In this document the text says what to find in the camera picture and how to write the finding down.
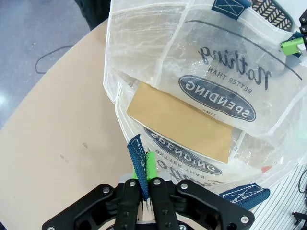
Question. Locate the flat brown cardboard piece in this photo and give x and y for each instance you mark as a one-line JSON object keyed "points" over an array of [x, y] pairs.
{"points": [[180, 124]]}

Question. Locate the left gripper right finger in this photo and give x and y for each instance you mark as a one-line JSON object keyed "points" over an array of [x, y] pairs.
{"points": [[163, 203]]}

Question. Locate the white pinstriped cloth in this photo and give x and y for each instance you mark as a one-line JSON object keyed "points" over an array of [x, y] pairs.
{"points": [[283, 203]]}

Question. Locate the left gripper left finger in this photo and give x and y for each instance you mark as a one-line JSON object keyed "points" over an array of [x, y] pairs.
{"points": [[128, 203]]}

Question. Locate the dark grey plastic basket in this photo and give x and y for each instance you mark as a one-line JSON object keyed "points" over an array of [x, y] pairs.
{"points": [[275, 14]]}

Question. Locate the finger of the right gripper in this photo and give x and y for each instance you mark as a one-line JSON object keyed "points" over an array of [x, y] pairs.
{"points": [[291, 46], [303, 21]]}

